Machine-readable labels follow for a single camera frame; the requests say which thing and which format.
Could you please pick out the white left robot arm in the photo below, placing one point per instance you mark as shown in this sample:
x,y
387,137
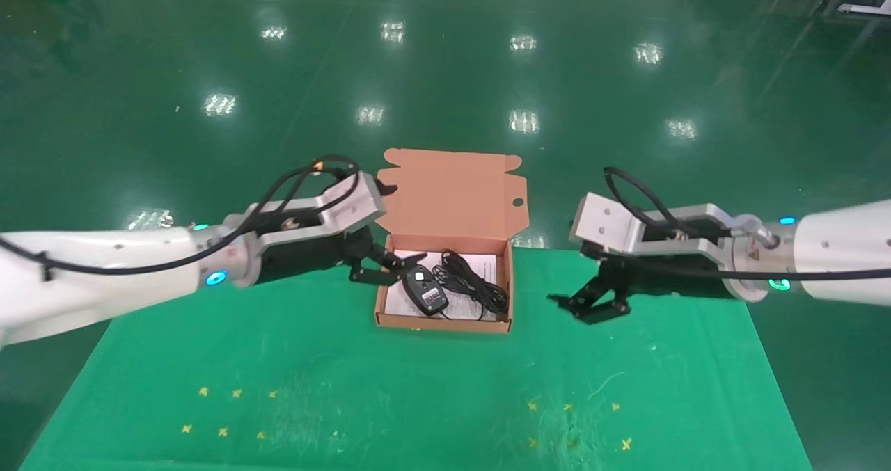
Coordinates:
x,y
83,276

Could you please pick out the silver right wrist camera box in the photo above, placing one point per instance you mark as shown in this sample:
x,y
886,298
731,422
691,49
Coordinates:
x,y
605,224

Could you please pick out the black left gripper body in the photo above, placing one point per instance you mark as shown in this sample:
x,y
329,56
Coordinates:
x,y
306,255

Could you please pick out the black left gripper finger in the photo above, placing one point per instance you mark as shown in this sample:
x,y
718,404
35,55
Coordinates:
x,y
400,259
376,276

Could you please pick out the white printed paper sheet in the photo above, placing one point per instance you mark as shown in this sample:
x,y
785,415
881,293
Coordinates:
x,y
395,305

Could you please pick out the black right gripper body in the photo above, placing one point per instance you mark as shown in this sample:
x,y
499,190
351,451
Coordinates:
x,y
661,280

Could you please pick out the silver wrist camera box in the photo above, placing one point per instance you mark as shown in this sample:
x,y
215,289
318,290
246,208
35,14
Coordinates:
x,y
605,224
348,203

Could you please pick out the orange cardboard box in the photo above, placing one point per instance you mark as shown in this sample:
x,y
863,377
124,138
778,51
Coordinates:
x,y
445,200

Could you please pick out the green table mat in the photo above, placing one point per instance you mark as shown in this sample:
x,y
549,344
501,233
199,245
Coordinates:
x,y
418,401

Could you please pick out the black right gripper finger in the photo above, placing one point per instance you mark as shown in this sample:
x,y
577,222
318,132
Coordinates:
x,y
592,291
602,311

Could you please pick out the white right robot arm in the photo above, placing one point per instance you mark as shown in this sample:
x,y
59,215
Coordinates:
x,y
842,248

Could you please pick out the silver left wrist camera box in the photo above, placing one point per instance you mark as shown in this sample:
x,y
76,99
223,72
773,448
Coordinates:
x,y
348,203

